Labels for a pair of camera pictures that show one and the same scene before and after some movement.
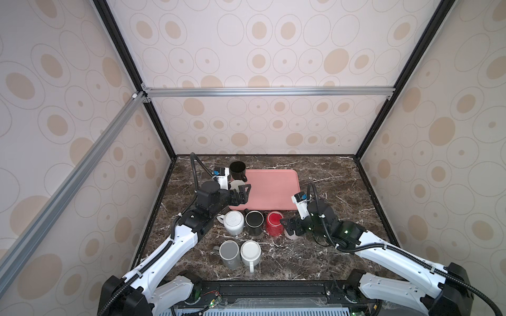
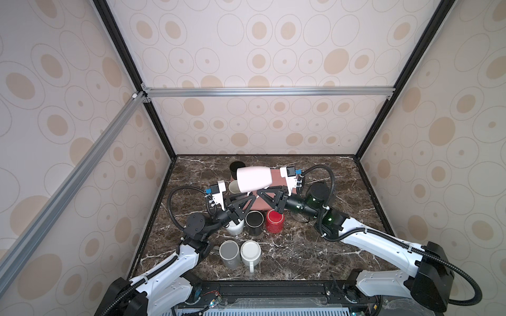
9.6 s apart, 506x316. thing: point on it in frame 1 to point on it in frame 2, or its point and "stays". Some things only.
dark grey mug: x=229 y=253 stays
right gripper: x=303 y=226 to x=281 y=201
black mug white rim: x=253 y=222 stays
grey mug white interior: x=235 y=184 stays
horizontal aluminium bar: x=147 y=91 stays
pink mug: x=292 y=237 to x=253 y=178
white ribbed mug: x=233 y=221 stays
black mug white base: x=238 y=170 stays
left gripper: x=244 y=196 to x=231 y=214
